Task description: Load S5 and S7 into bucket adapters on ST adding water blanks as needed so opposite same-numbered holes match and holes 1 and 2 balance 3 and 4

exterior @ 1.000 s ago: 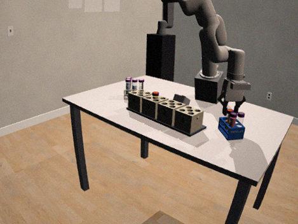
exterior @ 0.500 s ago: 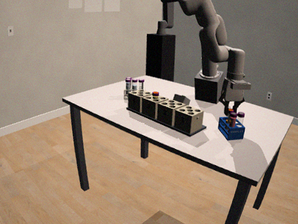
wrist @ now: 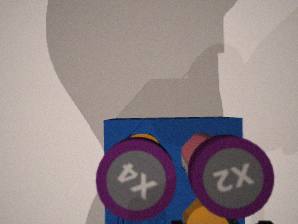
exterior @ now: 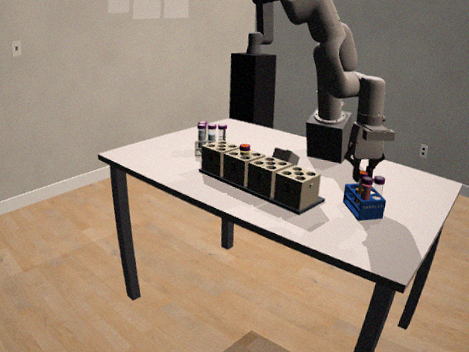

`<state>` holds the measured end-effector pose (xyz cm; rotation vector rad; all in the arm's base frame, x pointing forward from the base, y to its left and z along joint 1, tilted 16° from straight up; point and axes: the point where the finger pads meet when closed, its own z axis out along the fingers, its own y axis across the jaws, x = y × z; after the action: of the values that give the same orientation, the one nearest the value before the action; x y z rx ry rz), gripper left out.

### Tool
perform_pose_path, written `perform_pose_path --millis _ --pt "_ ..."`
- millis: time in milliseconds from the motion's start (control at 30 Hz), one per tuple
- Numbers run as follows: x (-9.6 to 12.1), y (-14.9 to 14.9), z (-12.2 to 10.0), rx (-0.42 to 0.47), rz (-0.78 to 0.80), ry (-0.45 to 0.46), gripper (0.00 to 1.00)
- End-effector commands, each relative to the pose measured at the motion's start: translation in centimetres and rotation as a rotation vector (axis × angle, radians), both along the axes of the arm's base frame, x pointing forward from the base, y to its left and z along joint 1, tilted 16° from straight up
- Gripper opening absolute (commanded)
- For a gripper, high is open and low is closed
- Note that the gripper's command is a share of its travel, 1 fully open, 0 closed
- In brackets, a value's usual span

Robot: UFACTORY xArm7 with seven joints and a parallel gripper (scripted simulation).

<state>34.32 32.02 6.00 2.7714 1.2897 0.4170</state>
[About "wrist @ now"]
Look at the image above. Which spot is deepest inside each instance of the blue tube rack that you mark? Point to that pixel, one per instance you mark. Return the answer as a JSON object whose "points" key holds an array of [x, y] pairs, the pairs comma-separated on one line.
{"points": [[172, 133]]}

